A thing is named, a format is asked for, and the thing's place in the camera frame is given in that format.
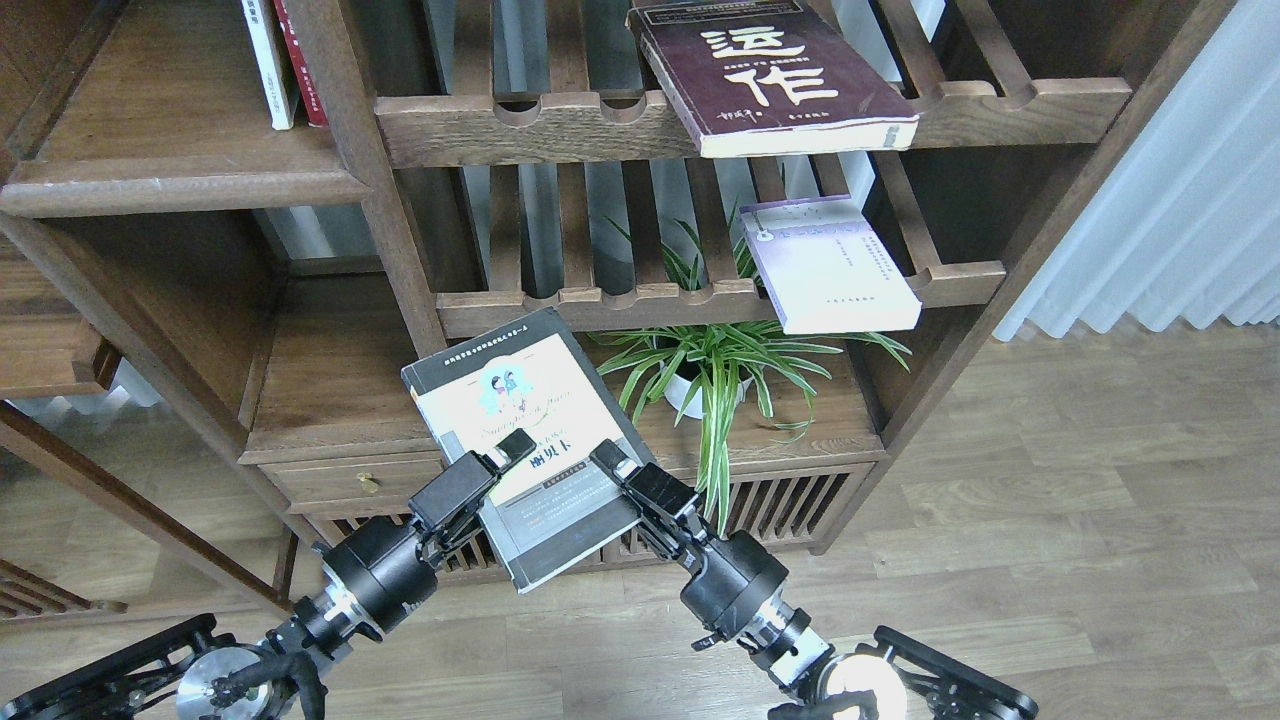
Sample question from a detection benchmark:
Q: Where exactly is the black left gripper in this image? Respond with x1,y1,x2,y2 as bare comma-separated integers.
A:
323,429,536,632

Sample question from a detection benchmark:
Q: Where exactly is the white plant pot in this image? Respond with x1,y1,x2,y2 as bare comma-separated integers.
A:
663,366,753,425

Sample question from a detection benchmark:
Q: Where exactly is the pale purple book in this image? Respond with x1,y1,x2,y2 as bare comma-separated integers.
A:
737,193,922,334

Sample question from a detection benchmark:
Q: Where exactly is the red upright book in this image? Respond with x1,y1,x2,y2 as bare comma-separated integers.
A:
273,0,329,127

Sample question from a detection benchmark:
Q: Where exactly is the white curtain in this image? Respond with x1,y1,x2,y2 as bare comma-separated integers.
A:
993,1,1279,341

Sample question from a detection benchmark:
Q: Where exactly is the dark maroon book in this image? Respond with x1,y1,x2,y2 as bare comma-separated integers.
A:
627,1,919,159

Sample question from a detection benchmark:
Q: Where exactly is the brass drawer knob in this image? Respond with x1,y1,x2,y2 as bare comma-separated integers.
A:
357,473,381,495

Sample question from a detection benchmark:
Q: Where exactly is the dark wooden bookshelf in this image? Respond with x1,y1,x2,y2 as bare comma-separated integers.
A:
3,1,1233,553

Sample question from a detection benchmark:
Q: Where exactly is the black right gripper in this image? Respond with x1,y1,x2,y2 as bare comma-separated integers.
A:
590,439,791,641

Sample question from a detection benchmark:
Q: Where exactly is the green spider plant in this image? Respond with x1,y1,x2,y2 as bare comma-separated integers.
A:
585,205,913,536

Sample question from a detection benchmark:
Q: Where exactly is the white upright book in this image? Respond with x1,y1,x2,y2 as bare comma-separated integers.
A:
241,0,300,131

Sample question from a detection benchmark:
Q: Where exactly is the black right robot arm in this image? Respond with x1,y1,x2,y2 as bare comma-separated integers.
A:
591,441,1039,719

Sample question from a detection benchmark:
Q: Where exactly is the yellow and black book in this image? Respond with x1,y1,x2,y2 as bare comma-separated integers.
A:
401,307,653,593

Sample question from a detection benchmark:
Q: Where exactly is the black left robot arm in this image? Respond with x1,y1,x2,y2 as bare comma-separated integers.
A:
3,429,535,719

